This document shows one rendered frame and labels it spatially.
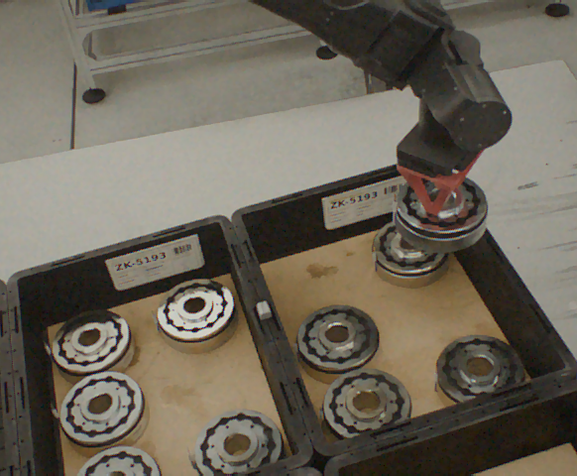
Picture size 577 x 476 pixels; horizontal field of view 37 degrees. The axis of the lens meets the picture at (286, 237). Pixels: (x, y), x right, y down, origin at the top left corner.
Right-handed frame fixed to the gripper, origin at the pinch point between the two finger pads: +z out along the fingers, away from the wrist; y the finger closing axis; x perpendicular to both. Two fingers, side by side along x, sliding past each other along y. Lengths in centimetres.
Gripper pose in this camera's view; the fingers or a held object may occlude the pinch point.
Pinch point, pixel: (441, 193)
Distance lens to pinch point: 99.4
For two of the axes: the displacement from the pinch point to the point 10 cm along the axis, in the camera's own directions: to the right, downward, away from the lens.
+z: 0.8, 7.0, 7.1
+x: -8.1, -3.6, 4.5
